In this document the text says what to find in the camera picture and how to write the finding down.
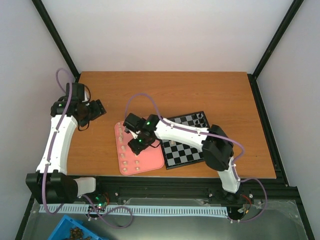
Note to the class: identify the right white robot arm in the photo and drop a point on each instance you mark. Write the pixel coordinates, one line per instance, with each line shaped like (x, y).
(216, 147)

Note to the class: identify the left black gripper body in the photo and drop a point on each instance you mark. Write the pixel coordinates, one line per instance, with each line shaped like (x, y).
(90, 113)

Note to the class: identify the blue plastic bin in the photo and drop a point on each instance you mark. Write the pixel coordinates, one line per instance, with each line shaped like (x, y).
(69, 228)

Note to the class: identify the controller board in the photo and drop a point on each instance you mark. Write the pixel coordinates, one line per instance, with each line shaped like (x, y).
(244, 210)
(102, 200)

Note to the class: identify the left controller board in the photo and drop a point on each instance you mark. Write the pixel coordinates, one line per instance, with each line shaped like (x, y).
(102, 200)

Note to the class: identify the black white chessboard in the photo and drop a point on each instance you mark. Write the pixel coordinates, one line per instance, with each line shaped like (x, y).
(179, 154)

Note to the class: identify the right controller board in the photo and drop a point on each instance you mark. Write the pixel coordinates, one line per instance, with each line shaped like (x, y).
(244, 210)

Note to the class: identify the light blue cable duct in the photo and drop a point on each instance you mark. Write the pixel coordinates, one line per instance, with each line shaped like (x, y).
(148, 210)

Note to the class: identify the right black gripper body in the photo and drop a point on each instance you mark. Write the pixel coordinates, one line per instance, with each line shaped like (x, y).
(142, 144)

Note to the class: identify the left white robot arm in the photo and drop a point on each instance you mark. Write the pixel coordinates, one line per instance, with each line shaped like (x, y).
(50, 183)

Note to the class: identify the pink plastic tray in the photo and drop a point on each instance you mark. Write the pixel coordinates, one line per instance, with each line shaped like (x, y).
(149, 159)

